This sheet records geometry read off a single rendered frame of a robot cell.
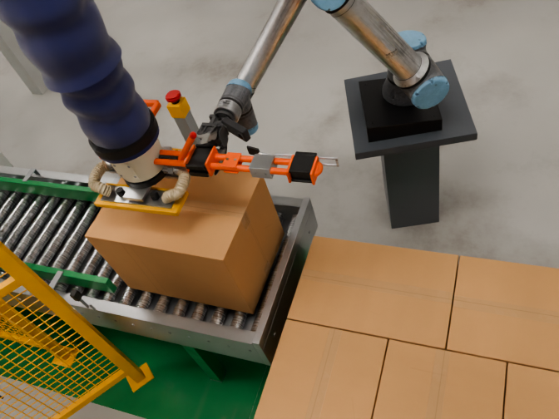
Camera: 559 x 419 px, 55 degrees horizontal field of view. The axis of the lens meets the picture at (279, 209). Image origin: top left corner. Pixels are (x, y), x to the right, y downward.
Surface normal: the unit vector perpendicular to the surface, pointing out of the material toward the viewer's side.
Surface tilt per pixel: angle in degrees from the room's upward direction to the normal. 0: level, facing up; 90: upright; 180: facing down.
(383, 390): 0
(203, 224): 0
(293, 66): 0
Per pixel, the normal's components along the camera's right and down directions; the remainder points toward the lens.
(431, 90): 0.28, 0.77
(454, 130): -0.22, -0.61
